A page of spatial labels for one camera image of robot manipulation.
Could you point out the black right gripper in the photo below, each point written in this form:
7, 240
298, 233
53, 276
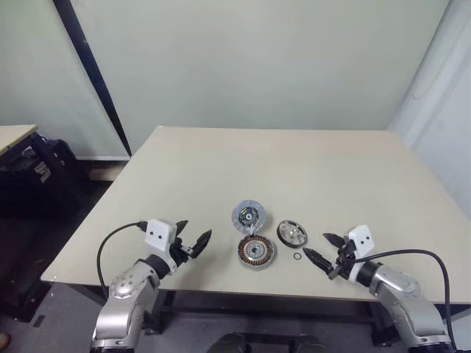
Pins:
345, 257

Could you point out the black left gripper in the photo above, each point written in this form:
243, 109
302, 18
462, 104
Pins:
178, 252

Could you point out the black rimmed silver rotor cap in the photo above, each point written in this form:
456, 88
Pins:
292, 232

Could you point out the round silver motor stator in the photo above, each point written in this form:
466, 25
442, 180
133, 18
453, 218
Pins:
255, 252

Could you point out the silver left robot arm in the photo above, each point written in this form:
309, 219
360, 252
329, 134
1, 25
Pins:
125, 294

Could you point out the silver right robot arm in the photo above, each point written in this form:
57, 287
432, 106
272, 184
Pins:
401, 294

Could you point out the dark rounded shape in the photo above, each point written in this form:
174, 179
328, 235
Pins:
230, 343
307, 343

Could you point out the black equipment case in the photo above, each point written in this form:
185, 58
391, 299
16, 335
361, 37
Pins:
40, 173

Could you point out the beige side table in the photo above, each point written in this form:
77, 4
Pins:
14, 133

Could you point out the brown rounded object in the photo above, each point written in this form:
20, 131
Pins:
4, 340

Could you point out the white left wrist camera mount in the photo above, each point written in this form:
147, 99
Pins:
160, 235

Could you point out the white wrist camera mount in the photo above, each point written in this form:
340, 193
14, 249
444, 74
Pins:
160, 235
362, 239

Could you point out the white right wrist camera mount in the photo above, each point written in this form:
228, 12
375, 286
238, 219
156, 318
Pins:
362, 239

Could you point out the black table frame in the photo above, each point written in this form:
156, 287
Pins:
257, 312

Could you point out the black slanted frame strip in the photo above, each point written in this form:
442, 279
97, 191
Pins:
95, 73

